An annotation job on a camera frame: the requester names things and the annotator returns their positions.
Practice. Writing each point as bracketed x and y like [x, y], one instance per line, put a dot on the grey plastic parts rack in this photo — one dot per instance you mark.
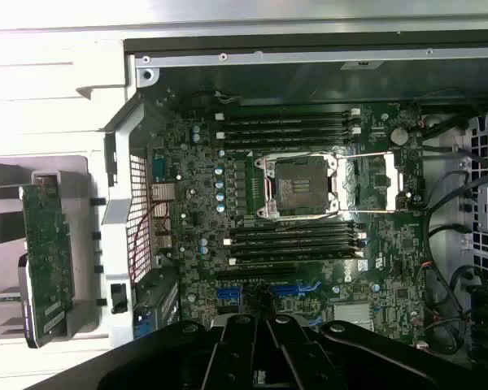
[81, 195]

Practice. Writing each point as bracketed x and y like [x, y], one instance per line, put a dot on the silver coin battery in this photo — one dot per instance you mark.
[398, 136]

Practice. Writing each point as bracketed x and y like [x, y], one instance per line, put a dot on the open black PC case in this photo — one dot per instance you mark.
[114, 211]

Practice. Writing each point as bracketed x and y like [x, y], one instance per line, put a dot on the CPU socket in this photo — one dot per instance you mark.
[297, 187]

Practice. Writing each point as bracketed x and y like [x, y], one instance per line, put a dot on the RAM slot white clips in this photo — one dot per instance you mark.
[293, 237]
[293, 256]
[284, 114]
[284, 132]

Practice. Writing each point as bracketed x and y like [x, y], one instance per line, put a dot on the metal rear port block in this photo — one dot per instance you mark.
[161, 193]

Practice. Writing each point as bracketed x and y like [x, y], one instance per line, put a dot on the green motherboard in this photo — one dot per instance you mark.
[390, 243]

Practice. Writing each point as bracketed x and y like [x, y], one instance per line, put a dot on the blue VGA port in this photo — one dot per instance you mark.
[140, 325]

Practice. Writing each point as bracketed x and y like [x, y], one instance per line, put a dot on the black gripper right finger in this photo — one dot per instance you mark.
[293, 357]

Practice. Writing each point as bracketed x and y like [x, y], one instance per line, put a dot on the thin metal locking lever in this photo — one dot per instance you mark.
[309, 219]
[325, 153]

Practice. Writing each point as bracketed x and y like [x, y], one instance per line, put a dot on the silver socket cover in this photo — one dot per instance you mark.
[390, 178]

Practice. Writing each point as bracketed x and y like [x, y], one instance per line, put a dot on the black expansion slot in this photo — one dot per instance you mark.
[256, 269]

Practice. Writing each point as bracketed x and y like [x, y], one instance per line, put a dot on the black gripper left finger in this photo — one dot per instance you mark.
[232, 357]

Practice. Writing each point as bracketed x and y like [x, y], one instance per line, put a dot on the silver chipset heatsink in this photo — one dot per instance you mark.
[349, 315]

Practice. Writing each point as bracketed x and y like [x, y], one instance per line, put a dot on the RAM slot black clips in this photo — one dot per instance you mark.
[284, 141]
[284, 123]
[293, 227]
[293, 247]

